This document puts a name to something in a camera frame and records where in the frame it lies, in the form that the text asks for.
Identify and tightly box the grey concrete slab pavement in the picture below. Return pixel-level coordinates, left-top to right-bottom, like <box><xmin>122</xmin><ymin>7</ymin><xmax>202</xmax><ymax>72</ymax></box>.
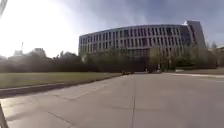
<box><xmin>0</xmin><ymin>72</ymin><xmax>224</xmax><ymax>128</ymax></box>

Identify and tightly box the row of trees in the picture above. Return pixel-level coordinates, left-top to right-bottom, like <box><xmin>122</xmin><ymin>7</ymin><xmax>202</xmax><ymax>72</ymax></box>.
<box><xmin>0</xmin><ymin>42</ymin><xmax>224</xmax><ymax>74</ymax></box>

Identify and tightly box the grass lawn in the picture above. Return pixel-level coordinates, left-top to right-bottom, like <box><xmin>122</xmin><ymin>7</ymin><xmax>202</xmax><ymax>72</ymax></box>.
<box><xmin>0</xmin><ymin>71</ymin><xmax>123</xmax><ymax>90</ymax></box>

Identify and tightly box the curved grey glass building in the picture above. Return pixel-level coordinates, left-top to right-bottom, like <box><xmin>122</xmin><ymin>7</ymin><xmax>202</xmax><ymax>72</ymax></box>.
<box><xmin>77</xmin><ymin>20</ymin><xmax>208</xmax><ymax>59</ymax></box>

